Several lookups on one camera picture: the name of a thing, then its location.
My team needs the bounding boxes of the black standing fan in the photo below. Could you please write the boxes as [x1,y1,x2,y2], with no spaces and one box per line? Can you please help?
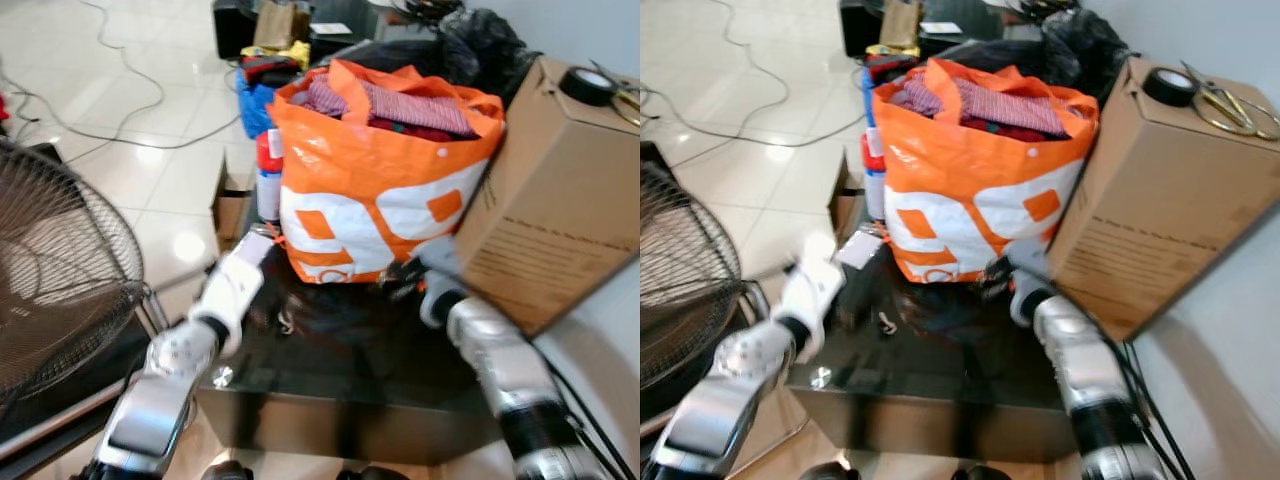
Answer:
[0,134,157,471]
[640,140,749,421]

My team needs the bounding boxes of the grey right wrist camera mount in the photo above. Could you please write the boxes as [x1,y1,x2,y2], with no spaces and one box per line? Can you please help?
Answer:
[417,240,470,330]
[1004,240,1052,327]

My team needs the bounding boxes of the black glass table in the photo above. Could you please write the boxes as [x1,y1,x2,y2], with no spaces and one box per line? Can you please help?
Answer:
[784,258,1083,467]
[194,255,528,467]

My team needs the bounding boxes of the orange and white shopping bag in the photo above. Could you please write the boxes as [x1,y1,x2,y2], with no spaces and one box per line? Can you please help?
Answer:
[872,56,1101,286]
[267,57,507,287]

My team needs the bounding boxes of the black box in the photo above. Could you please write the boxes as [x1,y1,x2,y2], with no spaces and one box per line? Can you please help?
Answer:
[839,0,887,58]
[211,0,260,60]

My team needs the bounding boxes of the black garbage bag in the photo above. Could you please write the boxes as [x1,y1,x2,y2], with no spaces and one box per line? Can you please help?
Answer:
[938,7,1138,98]
[328,7,542,103]

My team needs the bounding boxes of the white paper tag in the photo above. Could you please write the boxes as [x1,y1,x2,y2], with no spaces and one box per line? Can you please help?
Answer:
[837,231,886,270]
[237,231,278,268]

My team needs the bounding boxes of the pink striped cloth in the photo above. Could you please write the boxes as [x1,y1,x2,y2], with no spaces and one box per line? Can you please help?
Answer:
[888,74,1073,140]
[298,76,478,140]

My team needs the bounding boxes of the grey floor cable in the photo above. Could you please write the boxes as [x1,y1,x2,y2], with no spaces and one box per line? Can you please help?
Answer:
[640,0,868,150]
[0,0,247,152]

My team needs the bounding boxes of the blue bag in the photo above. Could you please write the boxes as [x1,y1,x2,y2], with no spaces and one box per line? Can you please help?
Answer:
[859,66,887,133]
[236,64,282,142]

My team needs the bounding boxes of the dark red cloth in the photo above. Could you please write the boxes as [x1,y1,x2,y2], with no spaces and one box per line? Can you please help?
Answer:
[368,117,463,144]
[960,116,1051,143]

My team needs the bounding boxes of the black tape roll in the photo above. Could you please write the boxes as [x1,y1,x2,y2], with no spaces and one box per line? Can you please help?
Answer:
[557,64,617,108]
[1142,66,1199,109]

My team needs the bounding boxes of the gold handled scissors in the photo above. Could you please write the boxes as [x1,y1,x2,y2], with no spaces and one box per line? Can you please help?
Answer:
[598,62,641,128]
[1180,60,1280,142]

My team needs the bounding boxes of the small open cardboard box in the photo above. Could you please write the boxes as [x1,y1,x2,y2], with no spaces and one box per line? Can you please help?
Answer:
[209,158,252,253]
[827,154,867,238]

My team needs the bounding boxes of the brown paper bag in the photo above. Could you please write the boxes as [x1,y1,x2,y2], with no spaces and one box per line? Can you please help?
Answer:
[251,0,312,52]
[877,0,927,52]

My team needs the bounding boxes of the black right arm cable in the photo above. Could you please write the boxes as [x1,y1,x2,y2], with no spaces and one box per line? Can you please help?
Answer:
[1108,338,1198,480]
[538,348,638,480]

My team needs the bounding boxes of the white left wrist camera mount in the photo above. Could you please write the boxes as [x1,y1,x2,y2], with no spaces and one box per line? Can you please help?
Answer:
[189,250,265,358]
[779,254,847,360]

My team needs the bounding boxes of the brown cardboard box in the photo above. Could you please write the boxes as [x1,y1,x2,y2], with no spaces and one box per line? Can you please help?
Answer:
[1046,56,1280,343]
[454,54,641,338]

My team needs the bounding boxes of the white bottle with red cap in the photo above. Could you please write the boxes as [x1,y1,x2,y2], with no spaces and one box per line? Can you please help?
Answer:
[861,129,890,222]
[254,129,287,224]

